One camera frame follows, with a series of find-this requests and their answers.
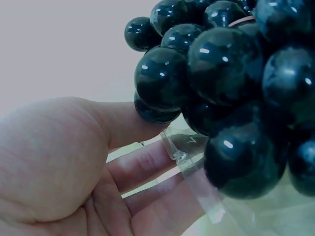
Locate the red rubber band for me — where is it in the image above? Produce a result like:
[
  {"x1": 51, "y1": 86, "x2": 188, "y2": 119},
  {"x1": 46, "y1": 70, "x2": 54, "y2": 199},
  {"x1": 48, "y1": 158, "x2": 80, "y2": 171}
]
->
[{"x1": 228, "y1": 15, "x2": 256, "y2": 27}]

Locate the person's left hand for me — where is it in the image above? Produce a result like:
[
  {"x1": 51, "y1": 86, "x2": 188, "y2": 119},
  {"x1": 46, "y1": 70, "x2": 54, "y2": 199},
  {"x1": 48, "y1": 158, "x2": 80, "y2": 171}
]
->
[{"x1": 0, "y1": 96, "x2": 223, "y2": 236}]

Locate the clear plastic wrapper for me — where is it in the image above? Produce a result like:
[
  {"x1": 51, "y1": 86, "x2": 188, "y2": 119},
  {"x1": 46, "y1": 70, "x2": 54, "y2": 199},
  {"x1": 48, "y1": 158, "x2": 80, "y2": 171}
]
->
[{"x1": 159, "y1": 126, "x2": 237, "y2": 229}]

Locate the bunch of dark grapes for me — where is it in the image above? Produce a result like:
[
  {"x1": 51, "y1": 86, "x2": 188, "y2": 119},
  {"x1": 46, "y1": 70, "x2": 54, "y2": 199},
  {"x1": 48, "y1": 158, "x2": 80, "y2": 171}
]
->
[{"x1": 124, "y1": 0, "x2": 315, "y2": 200}]

